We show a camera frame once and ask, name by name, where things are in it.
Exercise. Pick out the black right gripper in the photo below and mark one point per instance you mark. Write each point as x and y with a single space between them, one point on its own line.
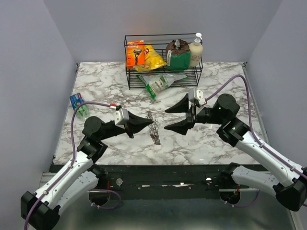
181 106

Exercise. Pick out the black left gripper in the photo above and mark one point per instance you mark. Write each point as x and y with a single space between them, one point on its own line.
137 124

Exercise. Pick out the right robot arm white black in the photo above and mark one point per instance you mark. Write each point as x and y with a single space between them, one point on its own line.
286 180

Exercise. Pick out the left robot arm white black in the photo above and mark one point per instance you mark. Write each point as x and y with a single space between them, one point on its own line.
43 208

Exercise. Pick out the green white plastic pouch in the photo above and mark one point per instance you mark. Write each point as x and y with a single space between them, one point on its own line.
155 83

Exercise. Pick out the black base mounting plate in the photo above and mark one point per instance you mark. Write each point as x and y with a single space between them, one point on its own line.
157 182

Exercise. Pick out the brown green bag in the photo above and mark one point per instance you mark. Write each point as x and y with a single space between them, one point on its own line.
178 55

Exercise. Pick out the yellow snack bag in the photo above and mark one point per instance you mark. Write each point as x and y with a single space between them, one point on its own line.
152 60

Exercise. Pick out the blue green toothpaste box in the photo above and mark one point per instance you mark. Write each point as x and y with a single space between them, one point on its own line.
83 111

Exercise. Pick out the orange razor package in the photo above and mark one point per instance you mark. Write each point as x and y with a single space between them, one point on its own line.
135 55

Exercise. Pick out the cream lotion pump bottle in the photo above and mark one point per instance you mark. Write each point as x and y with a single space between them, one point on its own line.
196 50

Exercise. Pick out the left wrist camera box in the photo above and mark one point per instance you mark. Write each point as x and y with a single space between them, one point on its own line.
121 116

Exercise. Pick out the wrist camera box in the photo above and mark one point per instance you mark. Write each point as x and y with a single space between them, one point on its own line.
121 116
196 97

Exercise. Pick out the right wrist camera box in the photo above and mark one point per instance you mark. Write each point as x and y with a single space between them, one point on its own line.
196 97

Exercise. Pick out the aluminium rail frame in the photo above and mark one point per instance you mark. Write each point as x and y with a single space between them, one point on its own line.
251 210

